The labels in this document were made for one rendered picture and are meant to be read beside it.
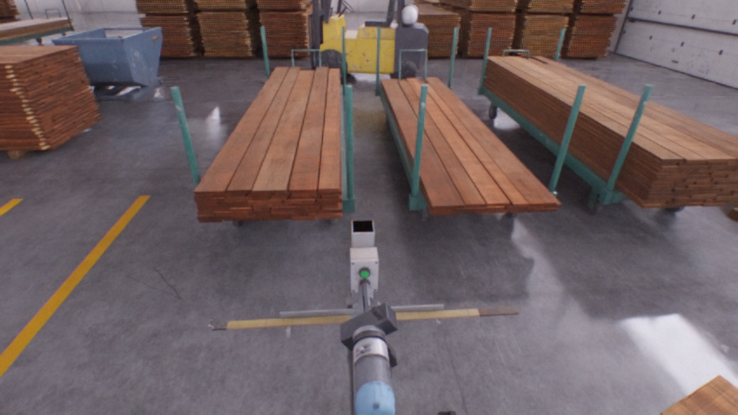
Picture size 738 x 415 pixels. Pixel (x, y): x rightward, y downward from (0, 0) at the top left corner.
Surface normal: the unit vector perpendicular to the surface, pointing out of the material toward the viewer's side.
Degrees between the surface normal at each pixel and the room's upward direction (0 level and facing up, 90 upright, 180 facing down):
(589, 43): 90
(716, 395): 0
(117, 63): 90
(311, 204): 90
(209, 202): 90
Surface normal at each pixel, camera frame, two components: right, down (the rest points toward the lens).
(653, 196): 0.07, 0.50
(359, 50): -0.15, 0.49
